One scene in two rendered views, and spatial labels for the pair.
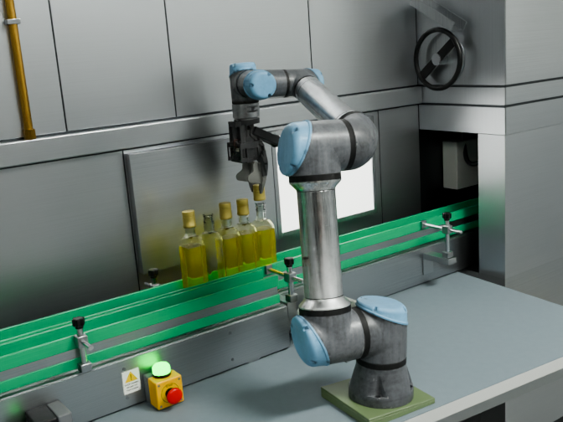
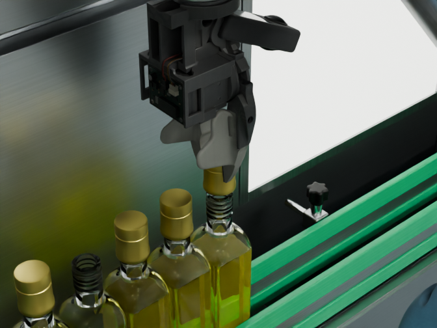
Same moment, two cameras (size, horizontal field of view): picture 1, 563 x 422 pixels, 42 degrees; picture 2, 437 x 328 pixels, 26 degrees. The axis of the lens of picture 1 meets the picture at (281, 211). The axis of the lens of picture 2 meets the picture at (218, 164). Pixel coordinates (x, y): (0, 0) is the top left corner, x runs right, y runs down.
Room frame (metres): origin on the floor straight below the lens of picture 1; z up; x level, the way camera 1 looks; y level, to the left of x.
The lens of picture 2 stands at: (1.22, 0.14, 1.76)
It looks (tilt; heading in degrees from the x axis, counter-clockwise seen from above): 35 degrees down; 354
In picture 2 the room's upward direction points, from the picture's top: straight up
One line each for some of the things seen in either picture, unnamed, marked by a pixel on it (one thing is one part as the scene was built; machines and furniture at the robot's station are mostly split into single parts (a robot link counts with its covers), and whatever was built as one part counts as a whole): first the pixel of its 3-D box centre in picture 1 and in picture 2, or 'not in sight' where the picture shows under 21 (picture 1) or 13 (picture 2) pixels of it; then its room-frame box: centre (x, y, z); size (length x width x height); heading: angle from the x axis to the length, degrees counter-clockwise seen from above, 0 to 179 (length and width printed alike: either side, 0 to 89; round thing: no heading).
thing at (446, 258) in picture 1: (441, 244); not in sight; (2.29, -0.52, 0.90); 0.17 x 0.05 x 0.23; 35
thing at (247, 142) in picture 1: (246, 141); (196, 51); (2.02, 0.08, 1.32); 0.09 x 0.08 x 0.12; 125
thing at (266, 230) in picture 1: (264, 254); (219, 297); (2.04, 0.06, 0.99); 0.06 x 0.06 x 0.21; 35
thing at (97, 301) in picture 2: (209, 222); (88, 280); (1.94, 0.20, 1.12); 0.03 x 0.03 x 0.05
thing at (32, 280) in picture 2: (188, 218); (34, 287); (1.90, 0.25, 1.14); 0.04 x 0.04 x 0.04
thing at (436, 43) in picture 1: (440, 59); not in sight; (2.51, -0.58, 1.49); 0.21 x 0.05 x 0.21; 35
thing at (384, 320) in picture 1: (379, 326); not in sight; (1.55, -0.20, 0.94); 0.13 x 0.12 x 0.14; 111
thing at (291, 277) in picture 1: (285, 277); not in sight; (1.92, 0.00, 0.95); 0.17 x 0.03 x 0.12; 35
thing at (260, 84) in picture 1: (262, 84); not in sight; (1.94, 0.03, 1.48); 0.11 x 0.11 x 0.08; 21
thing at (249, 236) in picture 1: (246, 258); (179, 319); (2.01, 0.11, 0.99); 0.06 x 0.06 x 0.21; 36
